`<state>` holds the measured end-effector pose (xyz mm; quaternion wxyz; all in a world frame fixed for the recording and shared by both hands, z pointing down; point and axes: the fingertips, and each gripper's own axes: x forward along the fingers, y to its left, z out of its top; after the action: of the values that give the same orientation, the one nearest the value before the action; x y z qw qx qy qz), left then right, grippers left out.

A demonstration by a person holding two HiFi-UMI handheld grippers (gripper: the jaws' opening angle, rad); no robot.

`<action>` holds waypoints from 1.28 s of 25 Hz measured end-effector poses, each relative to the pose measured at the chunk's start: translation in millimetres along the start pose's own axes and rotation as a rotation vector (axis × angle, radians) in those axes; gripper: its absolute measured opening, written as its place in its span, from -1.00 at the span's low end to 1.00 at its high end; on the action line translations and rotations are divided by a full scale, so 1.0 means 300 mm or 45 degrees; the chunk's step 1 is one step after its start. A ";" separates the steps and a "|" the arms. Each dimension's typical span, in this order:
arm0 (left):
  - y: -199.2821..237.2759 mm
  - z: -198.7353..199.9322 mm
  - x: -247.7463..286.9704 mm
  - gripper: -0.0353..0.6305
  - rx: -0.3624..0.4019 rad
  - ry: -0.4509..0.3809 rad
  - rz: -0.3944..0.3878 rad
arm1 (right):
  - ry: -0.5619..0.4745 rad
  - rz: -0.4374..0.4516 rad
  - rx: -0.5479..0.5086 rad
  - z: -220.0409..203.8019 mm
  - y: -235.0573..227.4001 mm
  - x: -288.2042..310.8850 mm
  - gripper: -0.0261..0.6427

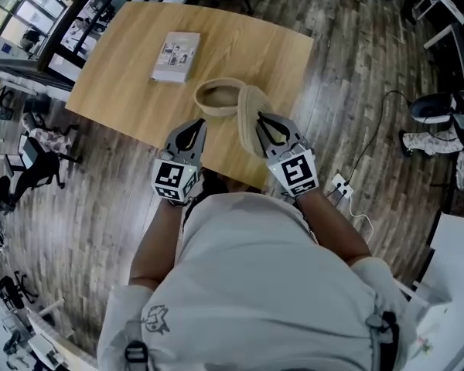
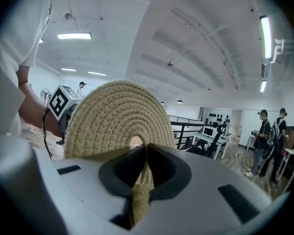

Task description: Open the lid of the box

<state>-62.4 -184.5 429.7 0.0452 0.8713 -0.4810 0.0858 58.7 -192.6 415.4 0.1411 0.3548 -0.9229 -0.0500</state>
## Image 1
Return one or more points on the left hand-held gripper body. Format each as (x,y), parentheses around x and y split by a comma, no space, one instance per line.
(176,180)

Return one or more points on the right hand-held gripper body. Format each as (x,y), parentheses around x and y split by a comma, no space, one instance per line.
(295,172)

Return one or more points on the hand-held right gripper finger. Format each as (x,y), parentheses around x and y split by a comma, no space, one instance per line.
(265,137)
(292,133)

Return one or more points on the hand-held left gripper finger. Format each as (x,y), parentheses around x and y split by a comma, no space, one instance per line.
(201,141)
(176,145)

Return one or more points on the white printed booklet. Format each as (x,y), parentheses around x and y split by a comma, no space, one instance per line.
(176,56)

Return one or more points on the person's right forearm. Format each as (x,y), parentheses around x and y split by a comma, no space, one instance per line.
(332,226)

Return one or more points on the person's left forearm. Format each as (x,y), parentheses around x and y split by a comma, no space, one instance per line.
(158,242)

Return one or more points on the person's black trousers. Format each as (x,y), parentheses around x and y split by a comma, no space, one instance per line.
(212,184)

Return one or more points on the white power strip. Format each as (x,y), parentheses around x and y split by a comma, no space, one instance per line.
(342,184)

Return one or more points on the wooden table with white legs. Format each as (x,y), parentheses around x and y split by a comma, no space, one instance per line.
(123,75)

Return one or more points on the person's white shirt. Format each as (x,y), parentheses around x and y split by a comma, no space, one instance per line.
(255,284)

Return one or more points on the pink patterned cloth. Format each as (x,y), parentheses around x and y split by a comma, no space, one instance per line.
(52,139)

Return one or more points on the white patterned cloth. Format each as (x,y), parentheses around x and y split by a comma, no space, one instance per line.
(429,143)

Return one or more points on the grey blue padded seat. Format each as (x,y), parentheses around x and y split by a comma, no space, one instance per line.
(431,108)

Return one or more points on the black office chair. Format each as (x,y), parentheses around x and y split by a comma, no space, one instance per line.
(35,168)

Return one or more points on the black metal railing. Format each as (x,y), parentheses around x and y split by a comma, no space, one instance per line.
(62,33)

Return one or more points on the white spoked wheel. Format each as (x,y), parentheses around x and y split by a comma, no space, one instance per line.
(463,168)

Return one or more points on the white desk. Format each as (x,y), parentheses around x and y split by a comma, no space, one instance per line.
(452,253)

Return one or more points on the white wooden shelf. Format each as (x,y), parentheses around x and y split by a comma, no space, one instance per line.
(50,342)

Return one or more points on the white frame table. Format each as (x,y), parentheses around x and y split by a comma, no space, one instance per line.
(452,10)

